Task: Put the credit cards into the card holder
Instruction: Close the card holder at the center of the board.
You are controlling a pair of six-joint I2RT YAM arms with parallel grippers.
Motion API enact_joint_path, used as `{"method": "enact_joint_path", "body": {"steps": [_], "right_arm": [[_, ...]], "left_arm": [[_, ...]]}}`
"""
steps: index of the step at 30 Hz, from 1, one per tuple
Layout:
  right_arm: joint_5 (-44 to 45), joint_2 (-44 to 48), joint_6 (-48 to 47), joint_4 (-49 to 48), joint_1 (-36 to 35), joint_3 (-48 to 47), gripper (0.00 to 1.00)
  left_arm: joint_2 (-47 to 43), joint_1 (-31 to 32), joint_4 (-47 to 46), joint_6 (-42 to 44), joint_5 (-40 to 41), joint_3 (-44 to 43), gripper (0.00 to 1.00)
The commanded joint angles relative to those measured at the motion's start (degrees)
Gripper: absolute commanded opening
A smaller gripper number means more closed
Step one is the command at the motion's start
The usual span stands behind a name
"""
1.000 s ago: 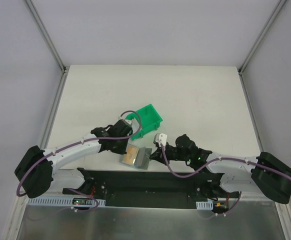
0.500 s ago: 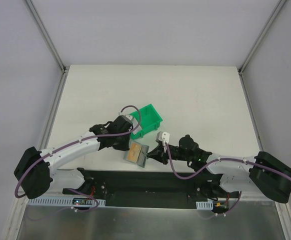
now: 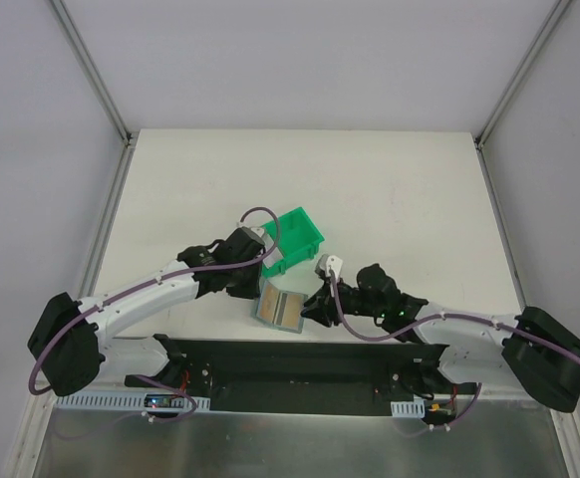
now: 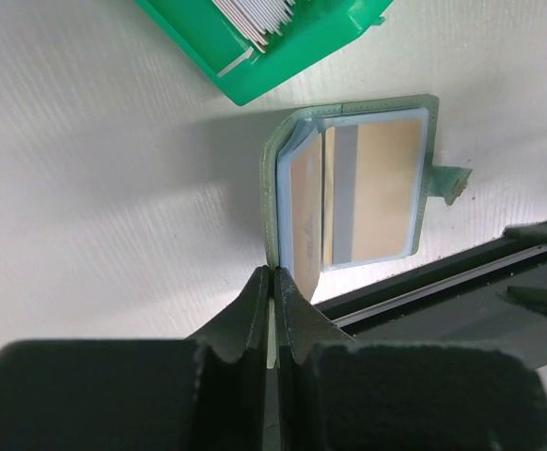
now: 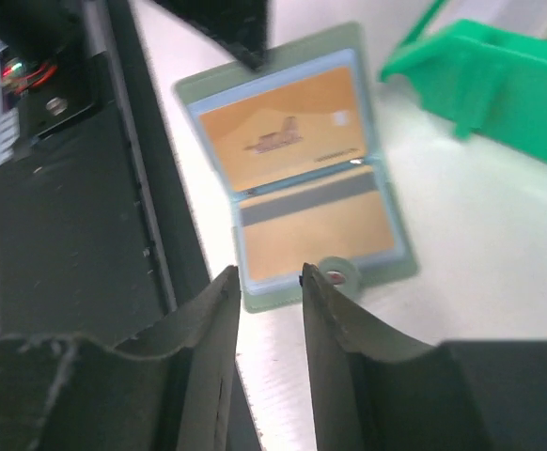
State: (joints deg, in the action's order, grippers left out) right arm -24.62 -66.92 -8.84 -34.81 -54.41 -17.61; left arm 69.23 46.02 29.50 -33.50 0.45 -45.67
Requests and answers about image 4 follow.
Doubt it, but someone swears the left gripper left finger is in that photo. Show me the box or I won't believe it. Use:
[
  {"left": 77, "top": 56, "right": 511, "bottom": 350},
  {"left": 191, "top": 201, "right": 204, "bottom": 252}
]
[{"left": 0, "top": 267, "right": 270, "bottom": 450}]

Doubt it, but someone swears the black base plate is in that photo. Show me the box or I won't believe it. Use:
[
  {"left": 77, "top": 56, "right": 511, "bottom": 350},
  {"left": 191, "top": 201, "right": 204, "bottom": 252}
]
[{"left": 317, "top": 222, "right": 547, "bottom": 368}]

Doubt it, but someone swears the gold credit card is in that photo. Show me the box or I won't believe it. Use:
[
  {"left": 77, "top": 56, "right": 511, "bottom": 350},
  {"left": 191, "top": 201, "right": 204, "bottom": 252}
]
[
  {"left": 289, "top": 134, "right": 321, "bottom": 301},
  {"left": 322, "top": 118, "right": 426, "bottom": 267}
]

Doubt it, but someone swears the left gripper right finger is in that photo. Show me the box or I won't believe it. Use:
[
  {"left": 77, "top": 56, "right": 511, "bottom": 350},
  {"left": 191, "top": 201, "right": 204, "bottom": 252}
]
[{"left": 273, "top": 268, "right": 547, "bottom": 450}]

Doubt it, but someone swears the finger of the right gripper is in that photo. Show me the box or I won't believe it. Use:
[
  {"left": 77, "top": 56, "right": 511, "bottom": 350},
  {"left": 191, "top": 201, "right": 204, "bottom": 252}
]
[
  {"left": 503, "top": 225, "right": 547, "bottom": 244},
  {"left": 496, "top": 286, "right": 547, "bottom": 318}
]

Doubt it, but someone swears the sage green card holder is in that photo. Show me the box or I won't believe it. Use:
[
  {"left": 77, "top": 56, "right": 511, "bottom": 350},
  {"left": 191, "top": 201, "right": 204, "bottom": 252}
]
[{"left": 260, "top": 94, "right": 471, "bottom": 283}]

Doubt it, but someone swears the green plastic bin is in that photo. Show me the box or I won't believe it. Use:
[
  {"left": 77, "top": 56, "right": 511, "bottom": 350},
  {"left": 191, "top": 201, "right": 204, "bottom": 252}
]
[{"left": 139, "top": 0, "right": 392, "bottom": 106}]

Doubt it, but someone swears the stack of white cards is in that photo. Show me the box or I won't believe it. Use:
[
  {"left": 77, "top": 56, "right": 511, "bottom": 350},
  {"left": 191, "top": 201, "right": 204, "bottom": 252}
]
[{"left": 212, "top": 0, "right": 297, "bottom": 54}]

